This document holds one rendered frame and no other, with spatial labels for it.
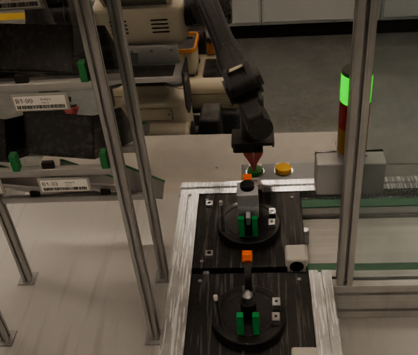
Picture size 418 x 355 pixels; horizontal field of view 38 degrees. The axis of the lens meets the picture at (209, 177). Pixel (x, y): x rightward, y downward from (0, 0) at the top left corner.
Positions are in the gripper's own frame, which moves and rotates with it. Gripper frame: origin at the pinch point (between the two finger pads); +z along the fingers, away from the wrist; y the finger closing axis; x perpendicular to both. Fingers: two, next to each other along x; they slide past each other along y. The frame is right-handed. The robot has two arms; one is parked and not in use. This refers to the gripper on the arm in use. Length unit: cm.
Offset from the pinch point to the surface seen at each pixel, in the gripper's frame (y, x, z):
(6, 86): -35, -44, -49
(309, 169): 13.9, 0.1, 1.6
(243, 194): -1.9, -24.1, -10.7
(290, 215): 8.1, -18.1, 0.7
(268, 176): 3.5, -2.2, 1.6
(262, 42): 3, 271, 96
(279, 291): 4.8, -40.2, 0.9
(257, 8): 1, 276, 73
